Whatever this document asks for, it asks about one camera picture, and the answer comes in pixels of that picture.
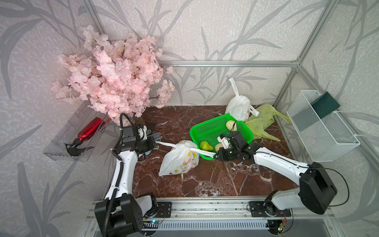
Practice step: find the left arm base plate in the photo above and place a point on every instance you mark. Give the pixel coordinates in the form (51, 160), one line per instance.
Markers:
(163, 210)

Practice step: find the white wire mesh basket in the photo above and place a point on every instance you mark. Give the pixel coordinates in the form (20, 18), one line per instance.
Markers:
(325, 138)

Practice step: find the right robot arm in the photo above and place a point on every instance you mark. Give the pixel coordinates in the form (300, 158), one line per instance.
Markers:
(315, 189)

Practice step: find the green pear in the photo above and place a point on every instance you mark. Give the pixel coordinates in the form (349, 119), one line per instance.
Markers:
(205, 146)

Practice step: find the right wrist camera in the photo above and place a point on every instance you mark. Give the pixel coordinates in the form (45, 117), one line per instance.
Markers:
(224, 140)

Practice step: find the green plastic basket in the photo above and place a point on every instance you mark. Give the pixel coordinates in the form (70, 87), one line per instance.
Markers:
(210, 130)

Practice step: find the aluminium front rail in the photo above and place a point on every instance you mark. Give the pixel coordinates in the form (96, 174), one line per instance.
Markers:
(207, 208)

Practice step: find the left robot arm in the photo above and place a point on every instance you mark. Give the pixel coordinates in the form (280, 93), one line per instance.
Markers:
(120, 213)

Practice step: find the blue dotted work glove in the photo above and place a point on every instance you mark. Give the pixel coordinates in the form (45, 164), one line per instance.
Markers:
(156, 136)

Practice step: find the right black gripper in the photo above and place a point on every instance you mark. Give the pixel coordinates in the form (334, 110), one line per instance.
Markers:
(221, 152)

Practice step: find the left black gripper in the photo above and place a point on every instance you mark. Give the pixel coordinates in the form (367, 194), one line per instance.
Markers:
(150, 141)

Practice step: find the white printed plastic bag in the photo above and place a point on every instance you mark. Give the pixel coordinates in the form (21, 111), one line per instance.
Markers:
(240, 107)

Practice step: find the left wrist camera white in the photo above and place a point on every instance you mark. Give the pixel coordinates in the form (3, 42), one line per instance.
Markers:
(142, 132)

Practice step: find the dark green card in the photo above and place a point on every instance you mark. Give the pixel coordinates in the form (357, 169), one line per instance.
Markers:
(324, 105)

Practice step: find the beige pear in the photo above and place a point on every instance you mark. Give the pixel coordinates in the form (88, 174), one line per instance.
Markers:
(218, 147)
(231, 125)

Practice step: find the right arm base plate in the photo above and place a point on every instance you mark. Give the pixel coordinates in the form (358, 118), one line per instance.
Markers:
(261, 209)

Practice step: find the clear acrylic wall shelf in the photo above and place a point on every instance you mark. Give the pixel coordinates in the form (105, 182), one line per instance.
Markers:
(56, 149)

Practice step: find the pink cherry blossom tree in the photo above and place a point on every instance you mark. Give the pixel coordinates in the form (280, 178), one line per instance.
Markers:
(121, 76)

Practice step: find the light green plastic bag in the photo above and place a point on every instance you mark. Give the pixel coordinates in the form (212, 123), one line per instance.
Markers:
(258, 124)

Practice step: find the red spray bottle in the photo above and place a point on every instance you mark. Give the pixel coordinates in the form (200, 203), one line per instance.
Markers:
(75, 149)

